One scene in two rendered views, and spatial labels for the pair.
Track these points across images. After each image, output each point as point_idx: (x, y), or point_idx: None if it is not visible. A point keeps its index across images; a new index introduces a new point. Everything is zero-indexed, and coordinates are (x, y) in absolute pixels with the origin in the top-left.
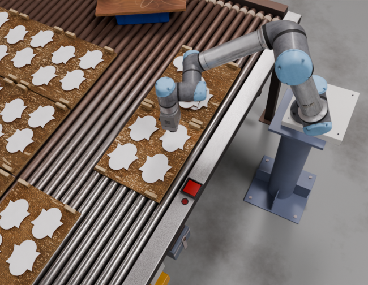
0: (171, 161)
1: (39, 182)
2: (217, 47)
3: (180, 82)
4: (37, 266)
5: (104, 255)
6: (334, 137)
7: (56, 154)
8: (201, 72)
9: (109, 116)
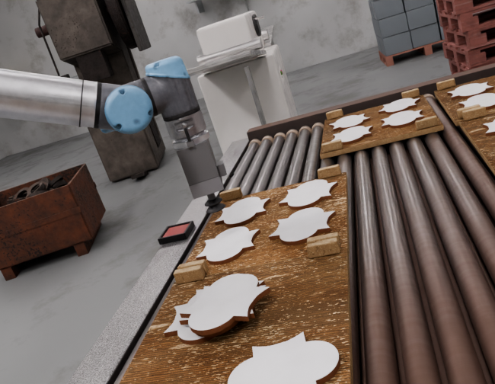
0: (221, 228)
1: (415, 140)
2: (43, 75)
3: (140, 84)
4: (329, 129)
5: (264, 164)
6: None
7: (435, 159)
8: (221, 373)
9: (407, 219)
